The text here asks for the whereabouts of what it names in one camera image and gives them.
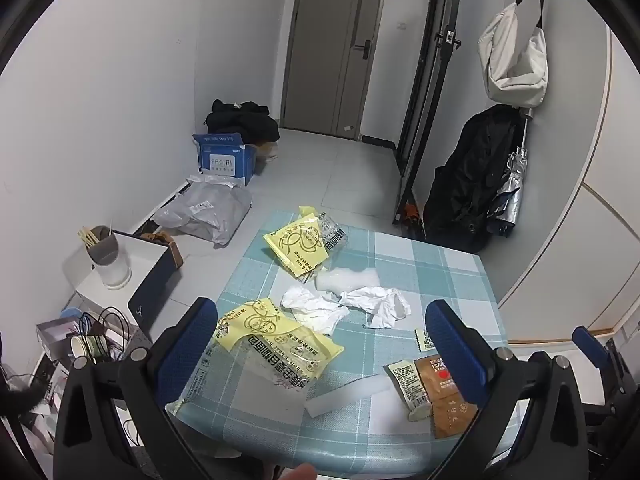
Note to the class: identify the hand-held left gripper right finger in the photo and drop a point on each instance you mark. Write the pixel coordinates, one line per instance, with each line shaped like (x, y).
(457, 355)

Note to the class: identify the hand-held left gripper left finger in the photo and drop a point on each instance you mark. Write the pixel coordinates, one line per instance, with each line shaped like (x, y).
(190, 347)

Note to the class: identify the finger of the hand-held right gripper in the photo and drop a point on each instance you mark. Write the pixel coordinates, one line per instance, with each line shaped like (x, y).
(590, 340)

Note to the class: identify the small torn label packet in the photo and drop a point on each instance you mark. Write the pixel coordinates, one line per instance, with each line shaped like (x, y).
(425, 341)

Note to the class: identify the brown sachet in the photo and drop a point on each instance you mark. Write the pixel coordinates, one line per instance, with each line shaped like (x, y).
(450, 405)

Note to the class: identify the pale green sachet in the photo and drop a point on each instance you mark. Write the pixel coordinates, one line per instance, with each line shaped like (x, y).
(407, 385)

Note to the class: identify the large yellow plastic packet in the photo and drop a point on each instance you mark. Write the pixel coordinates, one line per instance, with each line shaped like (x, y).
(260, 325)

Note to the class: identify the white tissue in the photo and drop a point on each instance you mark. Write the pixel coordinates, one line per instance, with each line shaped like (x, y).
(310, 310)
(380, 305)

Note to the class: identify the white foam piece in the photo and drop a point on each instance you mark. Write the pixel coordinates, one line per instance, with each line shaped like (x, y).
(345, 280)

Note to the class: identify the small yellow plastic packet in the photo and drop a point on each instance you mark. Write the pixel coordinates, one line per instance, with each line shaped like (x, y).
(295, 245)

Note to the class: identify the white shoulder bag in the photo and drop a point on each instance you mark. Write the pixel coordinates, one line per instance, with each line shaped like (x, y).
(515, 60)

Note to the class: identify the person's left hand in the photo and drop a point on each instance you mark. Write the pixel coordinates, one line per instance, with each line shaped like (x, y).
(299, 472)

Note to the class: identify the white navy side cabinet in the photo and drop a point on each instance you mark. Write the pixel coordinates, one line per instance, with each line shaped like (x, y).
(145, 257)

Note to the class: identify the teal checked tablecloth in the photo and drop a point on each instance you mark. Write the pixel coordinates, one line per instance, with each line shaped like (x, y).
(400, 270)

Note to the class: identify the white striped mug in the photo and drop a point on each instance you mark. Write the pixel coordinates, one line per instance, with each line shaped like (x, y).
(86, 347)

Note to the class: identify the blue bowl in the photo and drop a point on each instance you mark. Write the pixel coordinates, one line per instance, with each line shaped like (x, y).
(72, 316)

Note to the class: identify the white wardrobe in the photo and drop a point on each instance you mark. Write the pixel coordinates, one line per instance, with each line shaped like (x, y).
(590, 210)

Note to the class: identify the grey cup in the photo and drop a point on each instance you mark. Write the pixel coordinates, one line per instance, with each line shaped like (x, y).
(102, 250)

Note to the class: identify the grey plastic mailer bag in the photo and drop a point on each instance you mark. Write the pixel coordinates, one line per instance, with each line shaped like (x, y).
(205, 210)

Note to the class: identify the orange object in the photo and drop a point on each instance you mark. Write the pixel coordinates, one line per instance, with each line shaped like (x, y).
(411, 214)

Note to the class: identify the bundle of wooden chopsticks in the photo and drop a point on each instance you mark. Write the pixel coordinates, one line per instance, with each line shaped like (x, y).
(89, 236)

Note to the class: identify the black jacket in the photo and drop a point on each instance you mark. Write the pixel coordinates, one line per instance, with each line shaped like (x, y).
(465, 185)

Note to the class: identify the silver folding umbrella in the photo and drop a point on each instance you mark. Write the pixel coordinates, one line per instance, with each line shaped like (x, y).
(510, 185)

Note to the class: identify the dark cloth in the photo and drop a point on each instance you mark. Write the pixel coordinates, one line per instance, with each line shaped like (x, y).
(17, 397)

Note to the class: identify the blue cardboard box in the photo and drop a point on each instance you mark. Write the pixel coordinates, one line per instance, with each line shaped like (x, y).
(222, 162)

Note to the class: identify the brown cardboard box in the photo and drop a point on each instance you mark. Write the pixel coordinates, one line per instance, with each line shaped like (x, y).
(267, 151)

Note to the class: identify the pile of black clothes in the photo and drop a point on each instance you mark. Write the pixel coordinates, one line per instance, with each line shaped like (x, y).
(240, 120)

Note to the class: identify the grey entrance door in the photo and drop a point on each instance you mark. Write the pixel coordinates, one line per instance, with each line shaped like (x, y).
(325, 60)

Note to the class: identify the black framed glass door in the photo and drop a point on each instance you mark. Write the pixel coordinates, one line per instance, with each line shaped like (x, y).
(446, 35)

